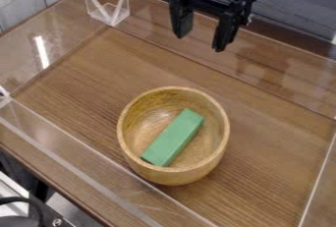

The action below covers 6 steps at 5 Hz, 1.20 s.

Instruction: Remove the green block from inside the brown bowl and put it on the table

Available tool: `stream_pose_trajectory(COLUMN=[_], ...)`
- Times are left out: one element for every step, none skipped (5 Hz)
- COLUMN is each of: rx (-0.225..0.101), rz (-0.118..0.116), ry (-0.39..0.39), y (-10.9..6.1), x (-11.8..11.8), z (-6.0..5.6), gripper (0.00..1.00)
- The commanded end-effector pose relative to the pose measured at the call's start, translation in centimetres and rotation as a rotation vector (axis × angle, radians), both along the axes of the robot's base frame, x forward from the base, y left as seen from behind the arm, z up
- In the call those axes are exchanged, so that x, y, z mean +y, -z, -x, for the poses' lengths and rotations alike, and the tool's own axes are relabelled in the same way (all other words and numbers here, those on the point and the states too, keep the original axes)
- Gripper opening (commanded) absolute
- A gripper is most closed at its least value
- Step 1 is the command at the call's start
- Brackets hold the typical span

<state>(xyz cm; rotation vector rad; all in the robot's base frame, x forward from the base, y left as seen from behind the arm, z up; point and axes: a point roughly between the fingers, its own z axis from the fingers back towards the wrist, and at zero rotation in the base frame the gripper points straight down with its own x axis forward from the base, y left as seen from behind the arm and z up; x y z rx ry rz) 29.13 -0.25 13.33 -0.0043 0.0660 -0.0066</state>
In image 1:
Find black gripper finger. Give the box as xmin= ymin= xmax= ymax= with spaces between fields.
xmin=211 ymin=12 xmax=240 ymax=52
xmin=170 ymin=0 xmax=195 ymax=38

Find green rectangular block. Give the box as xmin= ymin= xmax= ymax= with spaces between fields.
xmin=140 ymin=108 xmax=206 ymax=167

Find brown wooden bowl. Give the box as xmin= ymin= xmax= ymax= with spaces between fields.
xmin=118 ymin=86 xmax=230 ymax=186

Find clear acrylic tray walls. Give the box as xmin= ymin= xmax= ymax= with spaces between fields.
xmin=0 ymin=0 xmax=336 ymax=227

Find clear acrylic corner bracket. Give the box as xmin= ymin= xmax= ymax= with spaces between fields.
xmin=86 ymin=0 xmax=130 ymax=27

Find black cable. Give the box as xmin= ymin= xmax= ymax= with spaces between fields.
xmin=0 ymin=197 xmax=47 ymax=227

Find black metal table mount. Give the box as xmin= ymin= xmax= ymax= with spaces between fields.
xmin=28 ymin=194 xmax=75 ymax=227

